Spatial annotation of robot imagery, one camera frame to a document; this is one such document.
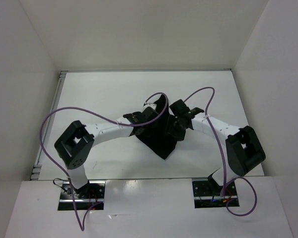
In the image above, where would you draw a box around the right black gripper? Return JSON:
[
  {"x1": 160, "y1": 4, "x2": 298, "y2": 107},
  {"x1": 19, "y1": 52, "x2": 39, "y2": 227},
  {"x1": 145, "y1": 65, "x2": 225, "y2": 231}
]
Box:
[{"x1": 163, "y1": 114, "x2": 187, "y2": 142}]

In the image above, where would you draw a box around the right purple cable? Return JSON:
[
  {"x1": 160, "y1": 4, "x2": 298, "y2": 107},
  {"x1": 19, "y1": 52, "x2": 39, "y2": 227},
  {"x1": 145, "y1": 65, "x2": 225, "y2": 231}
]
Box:
[{"x1": 182, "y1": 86, "x2": 258, "y2": 217}]

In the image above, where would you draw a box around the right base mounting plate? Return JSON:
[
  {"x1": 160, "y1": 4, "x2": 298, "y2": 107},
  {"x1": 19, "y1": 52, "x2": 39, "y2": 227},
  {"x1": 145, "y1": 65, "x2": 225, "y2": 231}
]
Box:
[{"x1": 192, "y1": 178, "x2": 239, "y2": 209}]

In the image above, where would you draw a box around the base mounting plate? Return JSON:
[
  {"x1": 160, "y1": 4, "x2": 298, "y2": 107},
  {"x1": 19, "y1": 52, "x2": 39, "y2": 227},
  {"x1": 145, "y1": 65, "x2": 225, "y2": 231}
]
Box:
[
  {"x1": 58, "y1": 181, "x2": 105, "y2": 211},
  {"x1": 192, "y1": 178, "x2": 239, "y2": 209}
]

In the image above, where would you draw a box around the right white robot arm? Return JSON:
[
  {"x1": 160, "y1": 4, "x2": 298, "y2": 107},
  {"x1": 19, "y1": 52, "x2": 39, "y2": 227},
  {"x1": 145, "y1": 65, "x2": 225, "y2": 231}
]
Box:
[{"x1": 170, "y1": 105, "x2": 266, "y2": 196}]

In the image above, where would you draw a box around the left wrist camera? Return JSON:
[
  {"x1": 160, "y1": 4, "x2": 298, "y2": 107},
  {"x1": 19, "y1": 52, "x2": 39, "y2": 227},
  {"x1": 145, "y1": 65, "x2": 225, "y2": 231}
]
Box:
[{"x1": 142, "y1": 102, "x2": 156, "y2": 112}]

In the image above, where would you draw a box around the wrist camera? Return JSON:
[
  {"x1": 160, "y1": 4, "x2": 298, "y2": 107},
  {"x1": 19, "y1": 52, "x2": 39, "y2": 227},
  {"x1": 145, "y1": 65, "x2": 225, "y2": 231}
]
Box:
[
  {"x1": 169, "y1": 99, "x2": 190, "y2": 119},
  {"x1": 142, "y1": 102, "x2": 156, "y2": 112}
]

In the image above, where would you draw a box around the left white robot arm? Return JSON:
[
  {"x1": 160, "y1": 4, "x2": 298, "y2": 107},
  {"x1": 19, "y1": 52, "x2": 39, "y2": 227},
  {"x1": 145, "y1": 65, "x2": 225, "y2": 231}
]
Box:
[{"x1": 54, "y1": 107, "x2": 159, "y2": 198}]

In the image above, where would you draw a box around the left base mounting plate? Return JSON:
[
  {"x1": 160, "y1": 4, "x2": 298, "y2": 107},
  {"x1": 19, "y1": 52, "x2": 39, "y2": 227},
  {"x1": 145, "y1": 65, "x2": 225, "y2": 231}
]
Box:
[{"x1": 58, "y1": 181, "x2": 105, "y2": 211}]

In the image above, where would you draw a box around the black skirt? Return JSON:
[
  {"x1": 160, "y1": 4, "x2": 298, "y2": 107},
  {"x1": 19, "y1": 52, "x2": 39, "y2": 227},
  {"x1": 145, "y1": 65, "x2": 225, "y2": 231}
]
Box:
[{"x1": 136, "y1": 95, "x2": 177, "y2": 160}]

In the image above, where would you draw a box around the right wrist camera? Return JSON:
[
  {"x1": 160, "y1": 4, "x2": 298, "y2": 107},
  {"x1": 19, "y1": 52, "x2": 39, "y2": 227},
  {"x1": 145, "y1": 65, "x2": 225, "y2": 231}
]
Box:
[{"x1": 169, "y1": 99, "x2": 190, "y2": 119}]

